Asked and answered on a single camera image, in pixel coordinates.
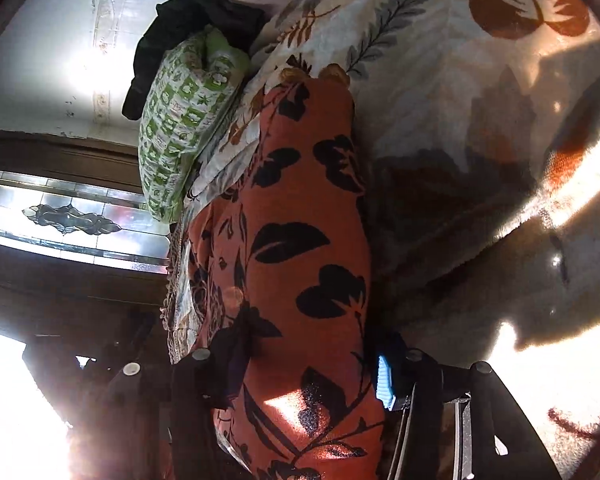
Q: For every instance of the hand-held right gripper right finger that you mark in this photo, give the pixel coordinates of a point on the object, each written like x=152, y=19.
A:
x=386, y=377

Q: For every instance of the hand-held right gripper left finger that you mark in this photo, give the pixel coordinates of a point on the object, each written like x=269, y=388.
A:
x=230, y=360

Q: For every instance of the orange floral garment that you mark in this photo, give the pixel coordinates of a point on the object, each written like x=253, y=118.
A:
x=300, y=220

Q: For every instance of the leaded glass window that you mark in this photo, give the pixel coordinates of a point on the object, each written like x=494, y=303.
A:
x=65, y=215

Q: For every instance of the green patterned pillow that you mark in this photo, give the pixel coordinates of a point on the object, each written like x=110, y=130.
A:
x=180, y=125

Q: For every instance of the leaf printed blanket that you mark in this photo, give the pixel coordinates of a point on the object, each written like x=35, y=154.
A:
x=455, y=110

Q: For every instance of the black clothing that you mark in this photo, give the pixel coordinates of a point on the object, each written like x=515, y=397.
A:
x=170, y=25

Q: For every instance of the wooden window frame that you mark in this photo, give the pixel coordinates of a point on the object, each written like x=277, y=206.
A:
x=55, y=152

